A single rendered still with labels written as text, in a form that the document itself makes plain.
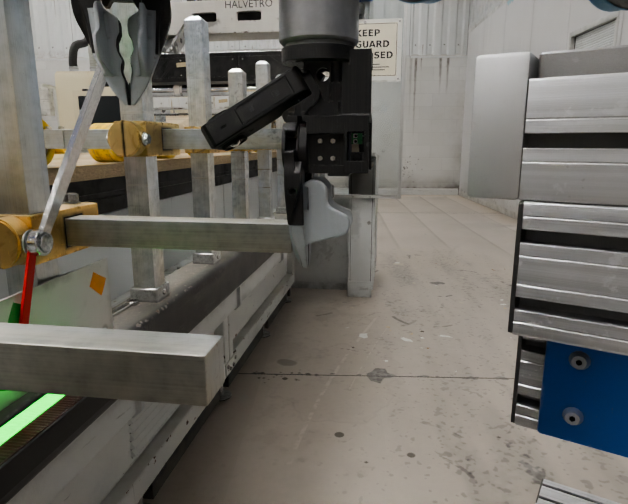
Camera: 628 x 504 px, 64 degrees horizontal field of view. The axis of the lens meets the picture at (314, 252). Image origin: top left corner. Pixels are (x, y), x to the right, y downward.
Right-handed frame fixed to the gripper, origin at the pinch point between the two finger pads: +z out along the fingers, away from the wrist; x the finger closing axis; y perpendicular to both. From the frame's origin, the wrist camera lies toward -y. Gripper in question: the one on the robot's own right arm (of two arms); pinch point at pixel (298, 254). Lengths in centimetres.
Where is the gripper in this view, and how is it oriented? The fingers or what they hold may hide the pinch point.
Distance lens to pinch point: 52.2
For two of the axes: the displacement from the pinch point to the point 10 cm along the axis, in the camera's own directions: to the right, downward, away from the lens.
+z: 0.0, 9.8, 2.1
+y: 9.9, 0.3, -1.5
